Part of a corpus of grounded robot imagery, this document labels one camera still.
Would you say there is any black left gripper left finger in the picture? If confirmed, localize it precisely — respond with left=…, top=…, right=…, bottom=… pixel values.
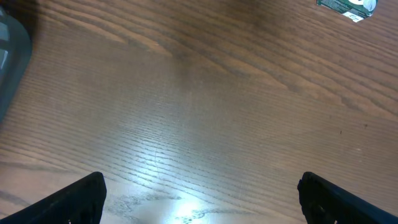
left=1, top=172, right=107, bottom=224

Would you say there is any dark green round-logo packet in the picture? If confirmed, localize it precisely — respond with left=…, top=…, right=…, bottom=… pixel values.
left=317, top=0, right=378, bottom=22

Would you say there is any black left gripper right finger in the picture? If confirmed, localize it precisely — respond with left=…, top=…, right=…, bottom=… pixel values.
left=297, top=172, right=397, bottom=224

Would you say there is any grey plastic basket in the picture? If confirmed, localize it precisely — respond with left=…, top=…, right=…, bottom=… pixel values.
left=1, top=7, right=32, bottom=118

